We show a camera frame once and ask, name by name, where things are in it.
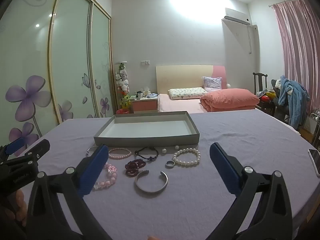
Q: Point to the blue fleece robe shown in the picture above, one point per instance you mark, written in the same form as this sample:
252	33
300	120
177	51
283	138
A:
292	102

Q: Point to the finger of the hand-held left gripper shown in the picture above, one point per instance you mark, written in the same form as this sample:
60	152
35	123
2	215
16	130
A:
40	148
15	147

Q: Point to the plush toy tower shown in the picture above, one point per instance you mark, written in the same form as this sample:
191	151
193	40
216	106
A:
122	85

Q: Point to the pink curtain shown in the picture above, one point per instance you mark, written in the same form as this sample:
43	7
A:
297	50

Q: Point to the blue cloth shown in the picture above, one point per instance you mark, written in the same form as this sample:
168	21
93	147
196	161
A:
152	95

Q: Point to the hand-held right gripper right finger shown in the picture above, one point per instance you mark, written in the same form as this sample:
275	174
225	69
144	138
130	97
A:
225	171

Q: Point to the pink nightstand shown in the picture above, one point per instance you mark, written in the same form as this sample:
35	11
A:
145	105

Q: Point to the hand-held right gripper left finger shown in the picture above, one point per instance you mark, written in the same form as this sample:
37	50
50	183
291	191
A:
92	171

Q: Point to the tissue box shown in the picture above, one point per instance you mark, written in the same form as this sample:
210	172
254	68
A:
147	92

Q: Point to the pink bed with headboard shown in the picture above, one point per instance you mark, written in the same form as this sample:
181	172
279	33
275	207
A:
180	103

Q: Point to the red trash bin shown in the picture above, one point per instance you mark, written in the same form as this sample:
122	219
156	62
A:
123	111

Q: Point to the grey cardboard box tray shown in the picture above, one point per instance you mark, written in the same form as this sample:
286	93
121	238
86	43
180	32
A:
150	128

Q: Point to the white wall socket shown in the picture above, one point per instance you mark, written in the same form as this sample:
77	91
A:
145	62

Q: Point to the thin silver bangle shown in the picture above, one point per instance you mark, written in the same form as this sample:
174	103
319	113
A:
88	152

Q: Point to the white air conditioner pipe cover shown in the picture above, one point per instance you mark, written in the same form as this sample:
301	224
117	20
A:
253	37

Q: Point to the white smartphone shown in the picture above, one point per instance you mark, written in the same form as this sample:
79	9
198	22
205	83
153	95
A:
314	161

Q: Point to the dark wooden chair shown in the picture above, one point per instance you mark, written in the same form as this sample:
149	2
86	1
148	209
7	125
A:
257	82

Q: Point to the flower print sliding wardrobe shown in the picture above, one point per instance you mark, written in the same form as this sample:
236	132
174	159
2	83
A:
70	55

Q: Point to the white air conditioner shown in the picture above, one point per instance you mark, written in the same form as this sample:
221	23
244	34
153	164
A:
236	15

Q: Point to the curtain rod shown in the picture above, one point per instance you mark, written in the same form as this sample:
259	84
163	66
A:
287	1

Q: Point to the colourful balls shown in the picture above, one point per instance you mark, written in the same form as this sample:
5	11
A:
268	96

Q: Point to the silver cuff bangle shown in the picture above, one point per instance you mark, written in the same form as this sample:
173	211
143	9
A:
150	191

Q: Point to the purple pillow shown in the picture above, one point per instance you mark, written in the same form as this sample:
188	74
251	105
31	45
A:
212	83

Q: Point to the printed white pillow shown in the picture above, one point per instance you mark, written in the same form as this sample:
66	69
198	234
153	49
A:
186	93

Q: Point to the person's left hand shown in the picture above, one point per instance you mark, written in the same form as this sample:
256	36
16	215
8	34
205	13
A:
19	207

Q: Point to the white metal rack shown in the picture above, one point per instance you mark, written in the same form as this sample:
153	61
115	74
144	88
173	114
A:
315	127

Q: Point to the folded pink quilt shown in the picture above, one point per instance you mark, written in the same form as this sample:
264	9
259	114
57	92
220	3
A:
230	100

